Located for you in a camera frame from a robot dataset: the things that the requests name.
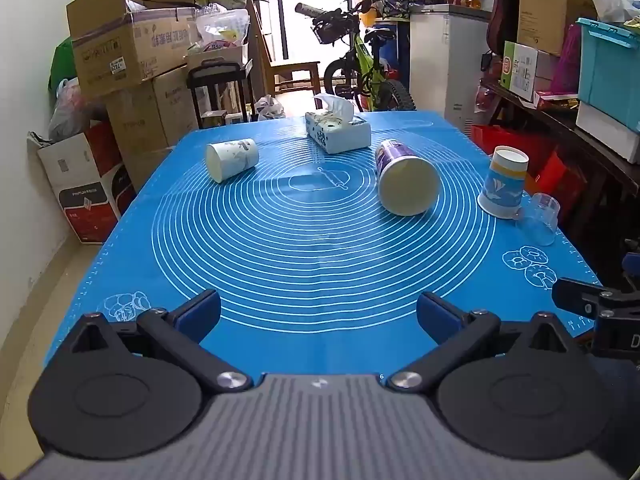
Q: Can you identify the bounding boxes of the large open cardboard box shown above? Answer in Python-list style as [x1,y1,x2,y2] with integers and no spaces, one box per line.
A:
[66,0,202,102]

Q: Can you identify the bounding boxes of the patterned tissue box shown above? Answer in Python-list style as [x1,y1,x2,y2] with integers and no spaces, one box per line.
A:
[305,93,372,154]

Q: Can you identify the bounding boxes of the tall brown cardboard box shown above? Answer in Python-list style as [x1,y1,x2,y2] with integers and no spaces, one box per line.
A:
[516,0,598,57]

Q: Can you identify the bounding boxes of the white storage box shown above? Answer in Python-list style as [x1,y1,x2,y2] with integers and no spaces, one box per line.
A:
[575,101,640,164]

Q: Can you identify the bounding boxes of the white and red cardboard box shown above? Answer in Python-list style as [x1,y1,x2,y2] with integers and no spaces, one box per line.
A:
[37,120,137,245]

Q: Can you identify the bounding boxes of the dark wooden side table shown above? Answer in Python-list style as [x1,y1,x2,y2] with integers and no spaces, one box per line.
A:
[479,79,640,288]

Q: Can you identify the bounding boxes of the clear plastic measuring cup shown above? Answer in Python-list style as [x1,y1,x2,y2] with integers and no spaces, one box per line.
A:
[516,192,561,247]

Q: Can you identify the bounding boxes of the purple and white paper cup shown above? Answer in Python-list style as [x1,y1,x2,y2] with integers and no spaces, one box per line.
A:
[374,139,441,217]

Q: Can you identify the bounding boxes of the wooden chair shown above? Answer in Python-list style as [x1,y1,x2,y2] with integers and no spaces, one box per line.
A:
[248,5,321,99]

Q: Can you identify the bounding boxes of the green bag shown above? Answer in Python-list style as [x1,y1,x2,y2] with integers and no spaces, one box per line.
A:
[48,36,77,97]

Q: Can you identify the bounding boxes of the green and white box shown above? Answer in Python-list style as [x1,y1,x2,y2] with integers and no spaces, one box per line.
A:
[499,40,560,103]

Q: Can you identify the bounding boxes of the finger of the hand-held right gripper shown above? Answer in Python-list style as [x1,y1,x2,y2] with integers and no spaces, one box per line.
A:
[552,277,609,319]

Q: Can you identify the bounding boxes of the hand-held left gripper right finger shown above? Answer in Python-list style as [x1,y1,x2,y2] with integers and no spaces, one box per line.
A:
[387,291,577,392]

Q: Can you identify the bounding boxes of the blue and white paper cup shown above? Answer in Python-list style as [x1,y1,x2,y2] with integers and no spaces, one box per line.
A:
[477,145,530,220]

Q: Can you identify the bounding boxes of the white chest freezer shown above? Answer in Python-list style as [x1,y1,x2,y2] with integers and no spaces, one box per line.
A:
[408,4,492,137]

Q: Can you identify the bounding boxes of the teal plastic storage bin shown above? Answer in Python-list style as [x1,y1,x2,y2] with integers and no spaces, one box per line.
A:
[575,17,640,134]

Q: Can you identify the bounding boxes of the white floral paper cup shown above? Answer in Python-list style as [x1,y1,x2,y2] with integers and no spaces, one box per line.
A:
[205,138,260,184]

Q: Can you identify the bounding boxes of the dark purple instrument bag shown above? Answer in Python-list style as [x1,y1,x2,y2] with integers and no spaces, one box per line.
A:
[487,0,522,57]

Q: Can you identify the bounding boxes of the green and black bicycle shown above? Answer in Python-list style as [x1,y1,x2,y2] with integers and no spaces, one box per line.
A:
[294,0,417,112]

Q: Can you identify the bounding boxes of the magenta bag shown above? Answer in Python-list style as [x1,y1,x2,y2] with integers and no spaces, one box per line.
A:
[551,22,584,94]

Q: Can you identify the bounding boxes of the blue silicone baking mat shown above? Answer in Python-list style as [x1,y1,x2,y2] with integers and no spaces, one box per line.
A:
[42,110,603,386]

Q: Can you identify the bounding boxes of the plain brown cardboard box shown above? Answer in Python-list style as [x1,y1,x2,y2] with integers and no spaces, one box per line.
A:
[104,66,202,192]

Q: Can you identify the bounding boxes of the translucent plastic bag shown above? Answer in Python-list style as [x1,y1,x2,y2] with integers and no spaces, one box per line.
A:
[48,78,97,142]

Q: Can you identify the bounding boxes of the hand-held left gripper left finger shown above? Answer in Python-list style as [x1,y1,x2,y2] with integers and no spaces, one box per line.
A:
[59,289,254,394]

